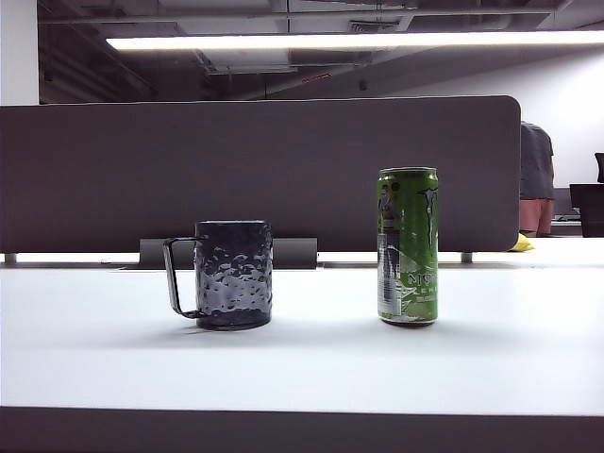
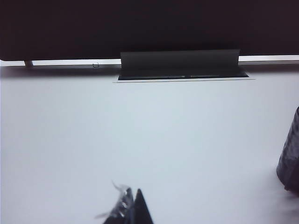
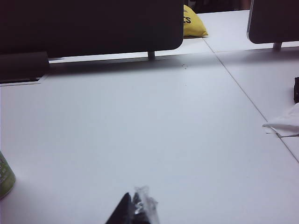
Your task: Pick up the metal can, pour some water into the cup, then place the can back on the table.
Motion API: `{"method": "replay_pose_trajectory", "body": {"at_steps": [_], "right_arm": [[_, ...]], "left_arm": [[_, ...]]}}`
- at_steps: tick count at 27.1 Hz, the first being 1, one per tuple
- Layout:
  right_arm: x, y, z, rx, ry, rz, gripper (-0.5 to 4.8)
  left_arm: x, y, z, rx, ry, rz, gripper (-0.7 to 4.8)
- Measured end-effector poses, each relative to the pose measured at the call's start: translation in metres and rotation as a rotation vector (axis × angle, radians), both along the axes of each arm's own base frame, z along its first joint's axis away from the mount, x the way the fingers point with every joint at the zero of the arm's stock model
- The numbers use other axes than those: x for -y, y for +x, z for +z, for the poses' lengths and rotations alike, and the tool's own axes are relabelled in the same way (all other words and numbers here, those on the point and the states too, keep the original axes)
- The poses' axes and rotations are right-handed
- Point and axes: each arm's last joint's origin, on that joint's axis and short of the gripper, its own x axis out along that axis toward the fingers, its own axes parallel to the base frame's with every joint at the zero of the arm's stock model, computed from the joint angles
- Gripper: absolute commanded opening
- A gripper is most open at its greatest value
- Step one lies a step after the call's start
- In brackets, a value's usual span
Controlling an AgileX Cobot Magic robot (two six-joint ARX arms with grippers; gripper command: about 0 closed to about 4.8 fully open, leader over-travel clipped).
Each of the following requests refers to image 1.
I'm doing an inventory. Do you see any green energy drink can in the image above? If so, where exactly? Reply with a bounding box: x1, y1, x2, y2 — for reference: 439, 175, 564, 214
377, 165, 440, 327

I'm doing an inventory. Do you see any dark translucent textured mug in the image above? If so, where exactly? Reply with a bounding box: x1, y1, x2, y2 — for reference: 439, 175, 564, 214
162, 219, 274, 330

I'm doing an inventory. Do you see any grey desk divider panel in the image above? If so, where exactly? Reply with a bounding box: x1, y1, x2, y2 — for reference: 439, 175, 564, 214
0, 94, 523, 255

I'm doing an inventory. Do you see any long ceiling light strip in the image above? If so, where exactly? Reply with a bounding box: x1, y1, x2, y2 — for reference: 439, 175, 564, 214
105, 30, 604, 51

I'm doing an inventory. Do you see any ceiling air vent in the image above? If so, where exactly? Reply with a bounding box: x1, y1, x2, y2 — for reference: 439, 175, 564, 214
348, 18, 402, 33

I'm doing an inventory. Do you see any person in grey shirt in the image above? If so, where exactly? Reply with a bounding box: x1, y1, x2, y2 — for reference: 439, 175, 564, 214
519, 121, 556, 239

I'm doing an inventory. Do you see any black desk furniture block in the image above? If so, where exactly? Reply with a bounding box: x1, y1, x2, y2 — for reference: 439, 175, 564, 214
569, 182, 604, 238

